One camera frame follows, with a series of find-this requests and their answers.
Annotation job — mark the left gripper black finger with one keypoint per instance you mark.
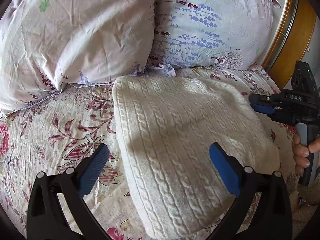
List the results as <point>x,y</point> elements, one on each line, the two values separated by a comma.
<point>267,110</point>

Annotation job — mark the black camera box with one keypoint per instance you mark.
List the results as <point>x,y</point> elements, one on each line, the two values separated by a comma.
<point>303,80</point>

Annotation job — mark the pale pink floral pillow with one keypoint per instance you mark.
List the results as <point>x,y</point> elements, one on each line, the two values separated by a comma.
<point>47,44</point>

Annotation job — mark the floral bed sheet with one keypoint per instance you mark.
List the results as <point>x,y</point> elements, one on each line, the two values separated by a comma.
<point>59,132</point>

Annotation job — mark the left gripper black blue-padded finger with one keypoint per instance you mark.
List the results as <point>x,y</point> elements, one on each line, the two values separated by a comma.
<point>272,218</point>
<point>262,97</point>
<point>45,217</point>

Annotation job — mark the wooden bed headboard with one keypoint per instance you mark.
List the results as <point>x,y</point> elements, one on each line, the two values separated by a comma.
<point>291,33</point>

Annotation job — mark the cream cable-knit sweater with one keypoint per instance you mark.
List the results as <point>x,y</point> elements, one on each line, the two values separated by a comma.
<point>164,128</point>

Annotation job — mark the white blue-lavender pillow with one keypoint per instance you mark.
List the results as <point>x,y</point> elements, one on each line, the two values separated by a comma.
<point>223,33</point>

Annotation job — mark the person's right hand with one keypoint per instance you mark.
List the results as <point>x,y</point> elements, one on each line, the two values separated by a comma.
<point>301,153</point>

